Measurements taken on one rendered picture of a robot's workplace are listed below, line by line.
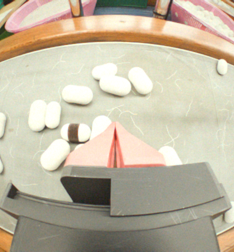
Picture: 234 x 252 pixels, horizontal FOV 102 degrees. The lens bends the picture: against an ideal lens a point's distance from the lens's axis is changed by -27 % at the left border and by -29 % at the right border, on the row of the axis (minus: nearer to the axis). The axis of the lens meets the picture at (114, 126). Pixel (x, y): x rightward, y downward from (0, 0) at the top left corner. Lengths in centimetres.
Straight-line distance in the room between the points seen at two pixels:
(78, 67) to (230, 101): 25
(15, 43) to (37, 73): 10
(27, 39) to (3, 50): 6
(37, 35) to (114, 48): 14
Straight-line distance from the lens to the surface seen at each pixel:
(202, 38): 27
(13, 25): 45
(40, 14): 43
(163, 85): 18
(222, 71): 26
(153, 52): 21
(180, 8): 36
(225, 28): 51
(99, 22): 23
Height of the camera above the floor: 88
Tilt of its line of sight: 76 degrees down
